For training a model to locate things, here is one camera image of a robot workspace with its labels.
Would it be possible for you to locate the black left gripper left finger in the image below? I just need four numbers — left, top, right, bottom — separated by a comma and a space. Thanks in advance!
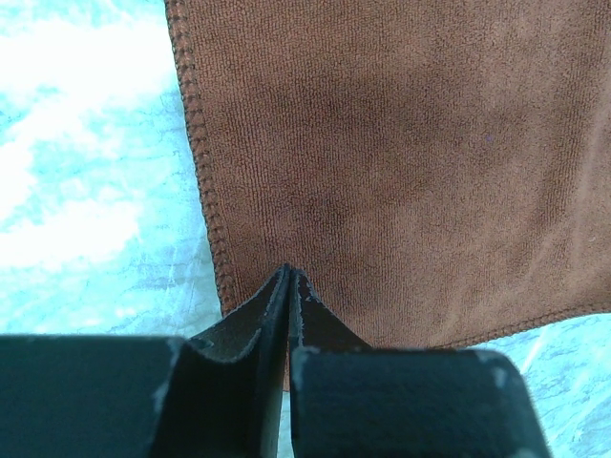
1, 266, 290, 457

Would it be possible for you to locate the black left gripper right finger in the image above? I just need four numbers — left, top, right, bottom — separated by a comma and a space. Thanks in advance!
289, 270, 542, 457

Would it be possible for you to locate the brown towel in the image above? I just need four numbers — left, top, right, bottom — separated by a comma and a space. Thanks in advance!
165, 1, 610, 347

